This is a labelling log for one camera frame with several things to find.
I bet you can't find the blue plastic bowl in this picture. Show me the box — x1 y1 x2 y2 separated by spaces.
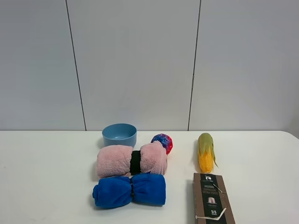
102 123 137 147

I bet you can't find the blue rolled towel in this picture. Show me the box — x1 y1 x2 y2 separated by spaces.
92 173 166 209

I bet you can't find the red blue speckled ball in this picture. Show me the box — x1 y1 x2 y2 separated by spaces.
151 133 173 155

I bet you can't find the brown espresso capsule box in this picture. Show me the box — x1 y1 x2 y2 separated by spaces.
193 173 235 224

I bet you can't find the pink towel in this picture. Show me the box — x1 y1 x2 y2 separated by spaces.
96 141 168 179

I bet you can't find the toy corn cob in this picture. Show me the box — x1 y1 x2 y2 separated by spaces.
198 133 218 173

